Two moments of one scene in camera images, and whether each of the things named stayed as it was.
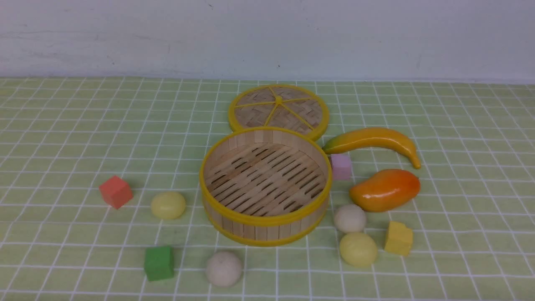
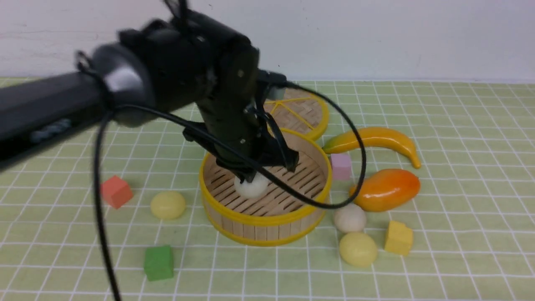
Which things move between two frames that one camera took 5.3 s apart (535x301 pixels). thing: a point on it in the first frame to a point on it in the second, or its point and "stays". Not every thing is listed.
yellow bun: x=168 y=205 stays
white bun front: x=223 y=269 to x=259 y=187
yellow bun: x=358 y=250 stays
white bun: x=350 y=218 stays
